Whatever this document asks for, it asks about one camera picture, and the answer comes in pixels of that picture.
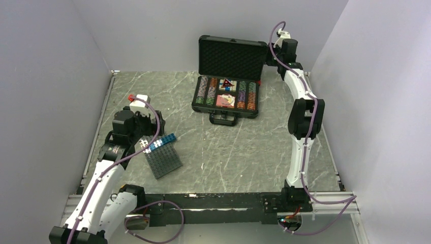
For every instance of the dark grey lego baseplate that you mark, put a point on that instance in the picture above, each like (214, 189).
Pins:
(162, 160)

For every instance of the dark teal lego brick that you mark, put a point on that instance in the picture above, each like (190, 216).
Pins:
(168, 139)

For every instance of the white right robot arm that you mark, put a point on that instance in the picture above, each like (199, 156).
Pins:
(305, 120)

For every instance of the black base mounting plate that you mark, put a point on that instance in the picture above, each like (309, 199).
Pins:
(215, 208)

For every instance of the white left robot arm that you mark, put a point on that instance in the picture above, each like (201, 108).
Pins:
(92, 220)

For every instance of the black poker set case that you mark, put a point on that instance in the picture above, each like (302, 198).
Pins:
(234, 59)

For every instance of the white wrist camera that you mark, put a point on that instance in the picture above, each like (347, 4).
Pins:
(139, 103)
(282, 34)

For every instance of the clear round plastic disc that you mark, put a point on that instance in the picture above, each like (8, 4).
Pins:
(228, 100)

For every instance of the blue playing card deck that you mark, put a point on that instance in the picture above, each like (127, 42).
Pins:
(234, 88)

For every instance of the light blue lego brick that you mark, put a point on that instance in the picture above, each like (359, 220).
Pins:
(155, 145)

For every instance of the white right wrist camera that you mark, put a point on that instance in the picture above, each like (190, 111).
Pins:
(282, 34)

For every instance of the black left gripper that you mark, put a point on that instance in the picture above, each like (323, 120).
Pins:
(152, 128)

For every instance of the red triangular dealer button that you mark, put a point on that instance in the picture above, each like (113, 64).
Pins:
(226, 84)

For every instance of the red playing card deck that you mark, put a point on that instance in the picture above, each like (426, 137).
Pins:
(219, 102)

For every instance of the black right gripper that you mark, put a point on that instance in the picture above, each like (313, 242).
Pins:
(268, 56)

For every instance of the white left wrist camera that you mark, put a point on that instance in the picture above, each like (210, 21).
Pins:
(139, 103)

